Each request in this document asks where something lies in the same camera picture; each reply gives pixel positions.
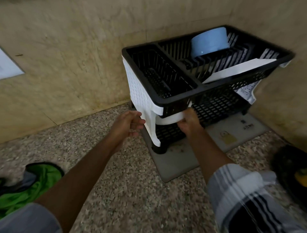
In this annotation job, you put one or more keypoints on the black and white dish rack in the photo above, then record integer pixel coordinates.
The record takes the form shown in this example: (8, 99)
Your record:
(163, 72)

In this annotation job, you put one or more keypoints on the black scrubber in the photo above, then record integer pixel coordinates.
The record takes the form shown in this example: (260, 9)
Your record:
(285, 163)

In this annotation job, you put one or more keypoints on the grey shirt sleeve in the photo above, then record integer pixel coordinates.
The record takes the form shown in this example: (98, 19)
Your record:
(26, 219)

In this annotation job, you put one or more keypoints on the person's right forearm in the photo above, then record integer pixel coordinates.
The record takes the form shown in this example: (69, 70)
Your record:
(208, 153)

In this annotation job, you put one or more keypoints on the blue bowl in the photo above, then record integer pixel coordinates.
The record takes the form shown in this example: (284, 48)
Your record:
(209, 42)

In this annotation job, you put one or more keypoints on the person's right hand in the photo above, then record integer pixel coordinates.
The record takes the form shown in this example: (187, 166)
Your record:
(190, 123)

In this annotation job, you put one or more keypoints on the person's left hand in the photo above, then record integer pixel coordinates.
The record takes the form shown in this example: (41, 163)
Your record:
(123, 127)

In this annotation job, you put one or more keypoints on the white wall plate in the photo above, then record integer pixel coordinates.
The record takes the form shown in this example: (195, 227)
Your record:
(8, 66)

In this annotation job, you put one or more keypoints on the striped shirt sleeve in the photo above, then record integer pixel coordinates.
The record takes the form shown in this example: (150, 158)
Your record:
(244, 199)

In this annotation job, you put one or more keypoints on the white flat plate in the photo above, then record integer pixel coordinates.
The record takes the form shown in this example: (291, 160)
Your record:
(239, 68)

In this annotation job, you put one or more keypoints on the green cloth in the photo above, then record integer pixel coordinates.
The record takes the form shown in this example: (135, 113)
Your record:
(36, 189)

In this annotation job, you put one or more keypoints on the person's right fingers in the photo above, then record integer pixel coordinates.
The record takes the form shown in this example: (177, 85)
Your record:
(187, 117)

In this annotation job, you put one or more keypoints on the person's left forearm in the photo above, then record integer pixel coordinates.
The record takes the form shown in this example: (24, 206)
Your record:
(81, 175)

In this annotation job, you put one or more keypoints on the person's left thumb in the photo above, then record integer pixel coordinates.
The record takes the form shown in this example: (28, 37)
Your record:
(134, 114)

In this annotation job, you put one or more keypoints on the grey drip tray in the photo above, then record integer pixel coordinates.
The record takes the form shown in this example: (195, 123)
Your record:
(177, 163)

